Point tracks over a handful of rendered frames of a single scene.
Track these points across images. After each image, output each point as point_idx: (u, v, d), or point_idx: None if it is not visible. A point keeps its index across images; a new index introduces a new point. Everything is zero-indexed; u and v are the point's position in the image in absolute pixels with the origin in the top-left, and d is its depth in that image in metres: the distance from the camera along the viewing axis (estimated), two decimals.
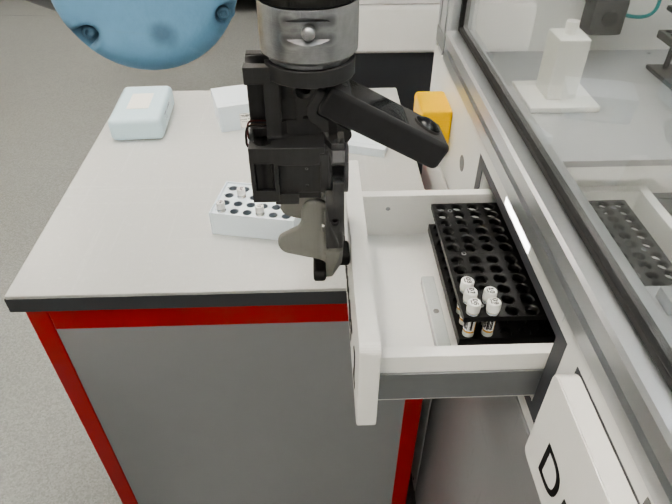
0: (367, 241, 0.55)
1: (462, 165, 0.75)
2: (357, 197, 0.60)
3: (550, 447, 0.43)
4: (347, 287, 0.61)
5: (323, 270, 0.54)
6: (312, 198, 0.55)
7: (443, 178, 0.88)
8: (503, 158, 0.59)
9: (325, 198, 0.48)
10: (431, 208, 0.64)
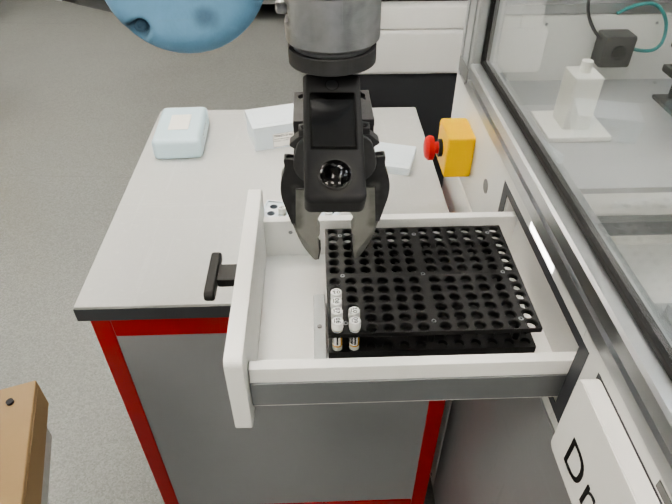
0: (253, 265, 0.62)
1: (485, 188, 0.83)
2: (253, 224, 0.67)
3: (575, 441, 0.51)
4: None
5: (211, 291, 0.61)
6: None
7: (465, 197, 0.95)
8: (528, 187, 0.67)
9: None
10: (324, 233, 0.71)
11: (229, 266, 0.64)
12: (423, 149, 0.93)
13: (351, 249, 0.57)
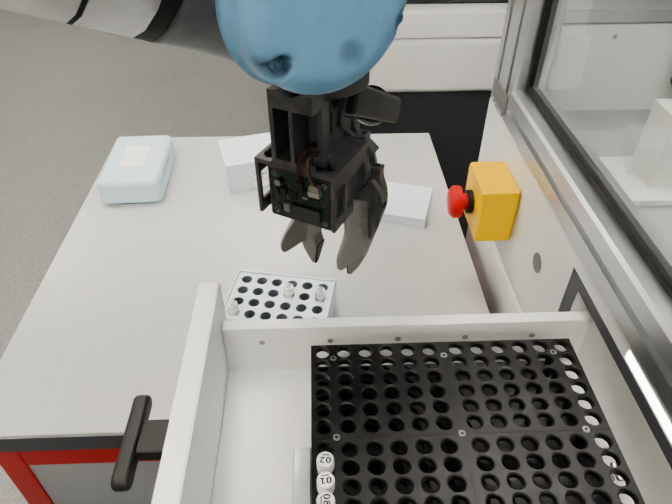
0: (194, 430, 0.39)
1: (537, 266, 0.60)
2: (200, 349, 0.44)
3: None
4: None
5: (124, 479, 0.38)
6: None
7: (501, 265, 0.72)
8: (621, 293, 0.44)
9: (364, 192, 0.49)
10: (311, 351, 0.48)
11: (158, 424, 0.41)
12: (446, 203, 0.69)
13: (317, 255, 0.57)
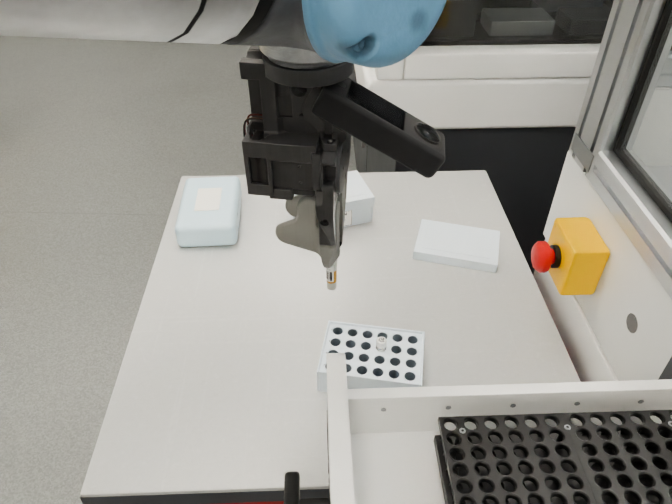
0: None
1: (632, 327, 0.62)
2: (343, 426, 0.46)
3: None
4: None
5: None
6: None
7: (582, 315, 0.74)
8: None
9: (318, 197, 0.49)
10: (438, 422, 0.50)
11: (314, 503, 0.43)
12: (531, 257, 0.72)
13: None
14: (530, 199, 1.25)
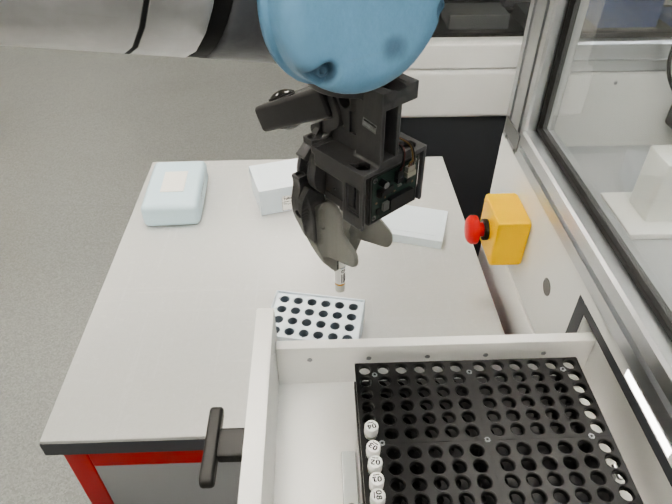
0: (265, 437, 0.47)
1: (547, 290, 0.68)
2: (263, 367, 0.52)
3: None
4: None
5: (210, 478, 0.46)
6: (336, 232, 0.51)
7: (513, 285, 0.80)
8: (621, 320, 0.52)
9: None
10: (354, 368, 0.56)
11: (233, 432, 0.49)
12: (464, 230, 0.77)
13: (337, 261, 0.56)
14: (490, 186, 1.31)
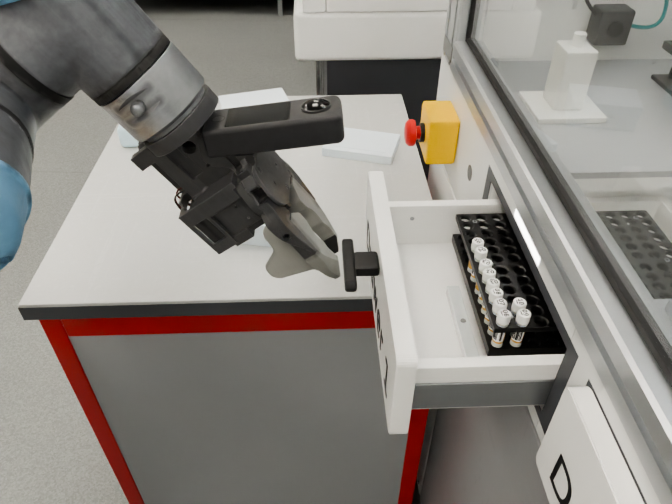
0: (397, 252, 0.56)
1: (469, 175, 0.76)
2: (385, 208, 0.61)
3: (562, 458, 0.44)
4: (374, 297, 0.62)
5: (354, 281, 0.55)
6: None
7: (450, 187, 0.88)
8: (513, 170, 0.60)
9: (270, 220, 0.49)
10: (456, 218, 0.65)
11: (365, 253, 0.58)
12: (404, 134, 0.86)
13: (330, 248, 0.58)
14: None
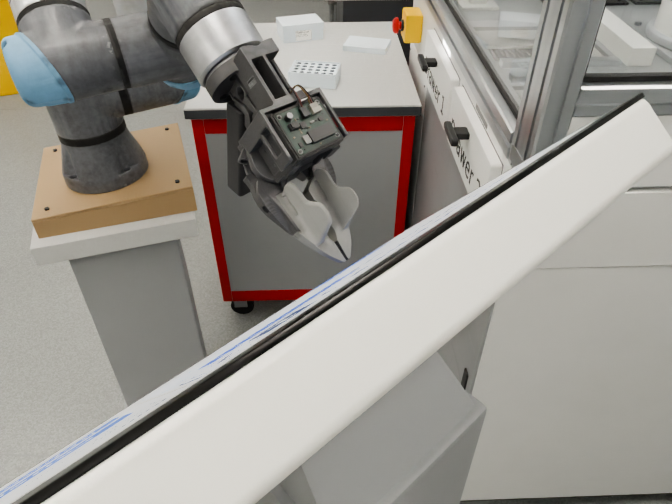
0: (446, 54, 1.20)
1: None
2: (438, 41, 1.25)
3: (452, 118, 1.08)
4: (432, 86, 1.26)
5: (427, 65, 1.18)
6: (307, 210, 0.54)
7: None
8: (442, 22, 1.23)
9: (317, 164, 0.57)
10: None
11: (430, 58, 1.21)
12: (392, 27, 1.49)
13: (341, 252, 0.56)
14: None
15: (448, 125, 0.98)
